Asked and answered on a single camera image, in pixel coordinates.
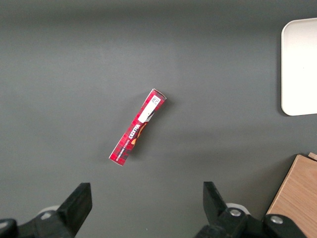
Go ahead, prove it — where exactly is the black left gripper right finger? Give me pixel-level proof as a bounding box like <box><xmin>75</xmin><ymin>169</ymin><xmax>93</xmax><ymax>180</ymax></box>
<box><xmin>195</xmin><ymin>181</ymin><xmax>307</xmax><ymax>238</ymax></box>

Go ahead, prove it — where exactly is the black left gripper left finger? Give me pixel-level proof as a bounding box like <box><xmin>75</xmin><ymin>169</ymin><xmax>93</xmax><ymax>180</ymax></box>
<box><xmin>0</xmin><ymin>182</ymin><xmax>93</xmax><ymax>238</ymax></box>

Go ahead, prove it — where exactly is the wooden drawer cabinet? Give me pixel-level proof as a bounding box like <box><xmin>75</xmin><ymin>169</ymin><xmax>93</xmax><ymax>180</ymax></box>
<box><xmin>266</xmin><ymin>154</ymin><xmax>317</xmax><ymax>238</ymax></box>

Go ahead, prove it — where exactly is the red cookie box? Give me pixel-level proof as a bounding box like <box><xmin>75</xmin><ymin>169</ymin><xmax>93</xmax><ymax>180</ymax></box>
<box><xmin>108</xmin><ymin>88</ymin><xmax>167</xmax><ymax>168</ymax></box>

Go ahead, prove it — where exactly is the cream plastic tray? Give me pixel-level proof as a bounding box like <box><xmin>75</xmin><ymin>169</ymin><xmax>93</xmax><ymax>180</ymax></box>
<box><xmin>281</xmin><ymin>17</ymin><xmax>317</xmax><ymax>117</ymax></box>

